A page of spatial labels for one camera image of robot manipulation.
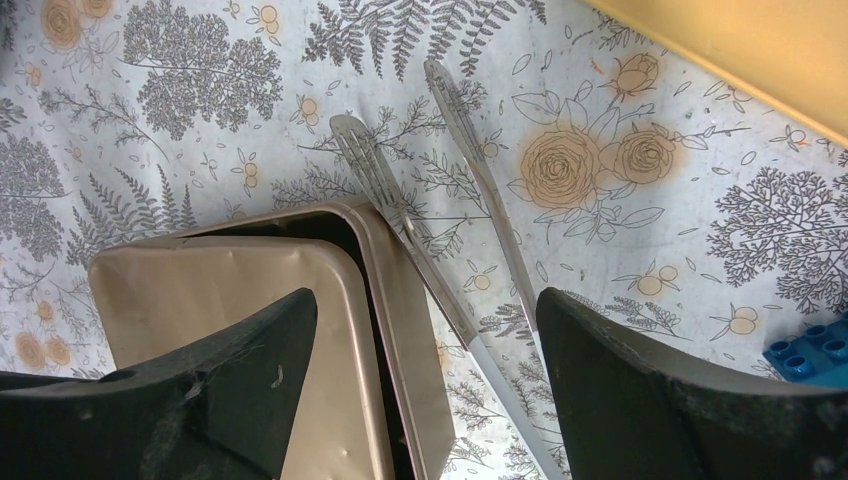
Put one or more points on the brown square tin lid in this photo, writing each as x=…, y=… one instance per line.
x=151, y=301

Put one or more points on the long metal tongs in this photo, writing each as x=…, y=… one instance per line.
x=499, y=395

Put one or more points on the yellow plastic tray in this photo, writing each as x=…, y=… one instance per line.
x=790, y=54

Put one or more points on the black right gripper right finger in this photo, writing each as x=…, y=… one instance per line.
x=632, y=407

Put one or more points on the blue toy brick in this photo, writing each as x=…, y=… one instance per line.
x=818, y=357

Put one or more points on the floral tablecloth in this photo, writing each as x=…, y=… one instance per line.
x=671, y=201

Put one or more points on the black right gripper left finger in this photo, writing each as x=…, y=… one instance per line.
x=222, y=407

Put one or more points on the gold chocolate tin box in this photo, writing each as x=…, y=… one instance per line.
x=404, y=318

